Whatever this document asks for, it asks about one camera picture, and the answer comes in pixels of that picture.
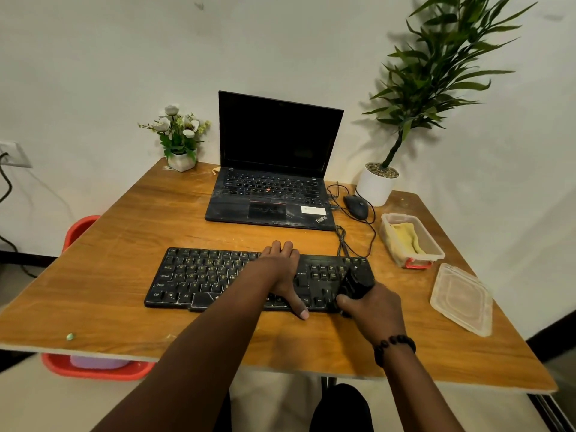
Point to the clear plastic container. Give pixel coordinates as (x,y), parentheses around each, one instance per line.
(433,247)

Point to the person's right forearm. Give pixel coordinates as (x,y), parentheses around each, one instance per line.
(416,391)

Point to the red plastic basket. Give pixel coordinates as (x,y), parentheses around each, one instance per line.
(80,229)

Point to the person's left hand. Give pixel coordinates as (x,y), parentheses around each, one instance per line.
(279,269)

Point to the tall green plant in white pot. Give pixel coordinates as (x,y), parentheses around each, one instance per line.
(432,76)

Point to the dark table leg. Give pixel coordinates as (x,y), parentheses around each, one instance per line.
(329,382)

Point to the person's black trousers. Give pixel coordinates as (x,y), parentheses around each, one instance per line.
(342,411)

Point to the clear plastic container lid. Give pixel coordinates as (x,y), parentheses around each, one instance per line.
(461,299)

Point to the person's left middle finger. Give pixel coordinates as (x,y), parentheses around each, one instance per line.
(287,247)

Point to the white flowers in white pot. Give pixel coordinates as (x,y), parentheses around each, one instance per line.
(180,143)

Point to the black cleaning brush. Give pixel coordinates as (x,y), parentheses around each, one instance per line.
(358,279)

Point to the person's left forearm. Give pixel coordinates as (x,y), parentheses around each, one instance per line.
(198,355)

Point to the white wall socket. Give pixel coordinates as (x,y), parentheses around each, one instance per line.
(15,153)

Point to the black laptop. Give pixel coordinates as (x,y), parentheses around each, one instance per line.
(274,139)

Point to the person's right hand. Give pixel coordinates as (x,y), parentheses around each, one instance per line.
(378,314)

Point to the person's right thumb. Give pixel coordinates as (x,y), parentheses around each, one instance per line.
(347,303)

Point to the person's left little finger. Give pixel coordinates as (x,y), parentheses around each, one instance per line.
(265,251)

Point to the purple item in basket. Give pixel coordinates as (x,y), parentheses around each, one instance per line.
(99,363)

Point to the yellow cloth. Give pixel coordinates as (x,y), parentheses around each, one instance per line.
(407,236)

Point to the person's left thumb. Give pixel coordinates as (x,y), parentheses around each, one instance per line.
(300,309)

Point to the black computer keyboard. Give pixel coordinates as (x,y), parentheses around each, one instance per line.
(198,278)

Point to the black computer mouse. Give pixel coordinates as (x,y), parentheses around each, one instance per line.
(357,206)

